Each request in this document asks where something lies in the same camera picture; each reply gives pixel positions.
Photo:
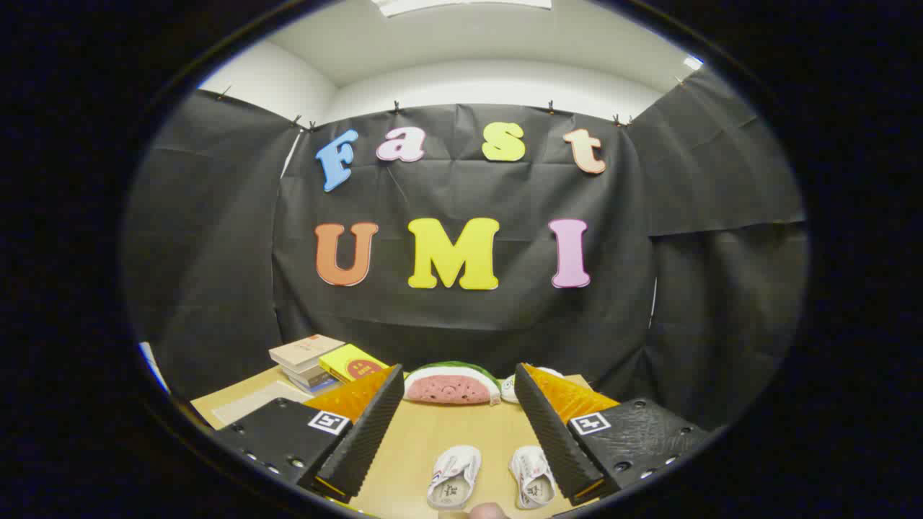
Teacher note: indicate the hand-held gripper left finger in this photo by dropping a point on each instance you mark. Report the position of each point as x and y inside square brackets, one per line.
[368, 440]

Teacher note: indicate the blue book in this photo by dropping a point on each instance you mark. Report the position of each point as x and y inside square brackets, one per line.
[321, 386]

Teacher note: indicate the white plush toy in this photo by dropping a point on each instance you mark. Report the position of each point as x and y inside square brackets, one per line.
[509, 386]

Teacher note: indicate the cream storage box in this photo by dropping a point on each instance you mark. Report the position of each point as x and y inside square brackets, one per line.
[252, 402]

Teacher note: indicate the watermelon slice plush toy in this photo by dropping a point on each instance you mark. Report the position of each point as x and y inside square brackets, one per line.
[451, 388]

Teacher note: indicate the grey book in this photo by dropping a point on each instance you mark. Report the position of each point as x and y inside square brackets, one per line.
[308, 374]

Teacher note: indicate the white canvas shoe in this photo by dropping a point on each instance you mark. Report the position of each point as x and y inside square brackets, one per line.
[532, 477]
[454, 477]

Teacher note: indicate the ceiling light panel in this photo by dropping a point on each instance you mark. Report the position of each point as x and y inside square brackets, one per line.
[461, 6]

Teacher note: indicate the yellow book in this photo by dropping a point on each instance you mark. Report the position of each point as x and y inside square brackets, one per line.
[352, 362]

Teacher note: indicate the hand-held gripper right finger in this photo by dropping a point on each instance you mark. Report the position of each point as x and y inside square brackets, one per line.
[555, 440]

